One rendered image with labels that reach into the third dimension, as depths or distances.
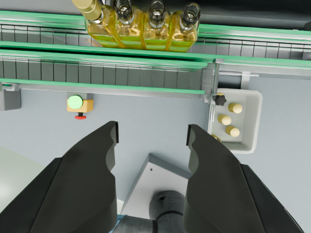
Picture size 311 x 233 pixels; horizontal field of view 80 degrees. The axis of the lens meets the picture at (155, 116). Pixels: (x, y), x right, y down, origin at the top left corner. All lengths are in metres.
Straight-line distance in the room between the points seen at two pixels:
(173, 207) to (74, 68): 0.54
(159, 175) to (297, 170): 0.57
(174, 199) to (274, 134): 0.47
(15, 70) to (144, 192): 0.58
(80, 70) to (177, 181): 0.50
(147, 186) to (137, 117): 0.26
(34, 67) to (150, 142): 0.46
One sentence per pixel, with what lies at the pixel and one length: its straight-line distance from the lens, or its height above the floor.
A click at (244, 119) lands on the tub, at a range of 0.79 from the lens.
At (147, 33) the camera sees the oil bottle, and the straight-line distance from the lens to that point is 0.40.
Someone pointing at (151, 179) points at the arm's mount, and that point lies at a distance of 0.71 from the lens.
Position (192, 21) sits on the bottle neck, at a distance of 0.36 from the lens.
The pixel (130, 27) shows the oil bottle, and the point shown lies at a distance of 0.40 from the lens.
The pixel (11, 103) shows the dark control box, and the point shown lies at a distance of 0.84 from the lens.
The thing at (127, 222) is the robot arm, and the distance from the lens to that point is 0.59.
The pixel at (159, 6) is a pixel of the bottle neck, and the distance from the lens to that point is 0.37.
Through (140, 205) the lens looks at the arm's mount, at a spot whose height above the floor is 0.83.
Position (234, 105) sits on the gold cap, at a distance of 0.72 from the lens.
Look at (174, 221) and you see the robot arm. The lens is 0.63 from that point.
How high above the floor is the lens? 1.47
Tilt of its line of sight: 82 degrees down
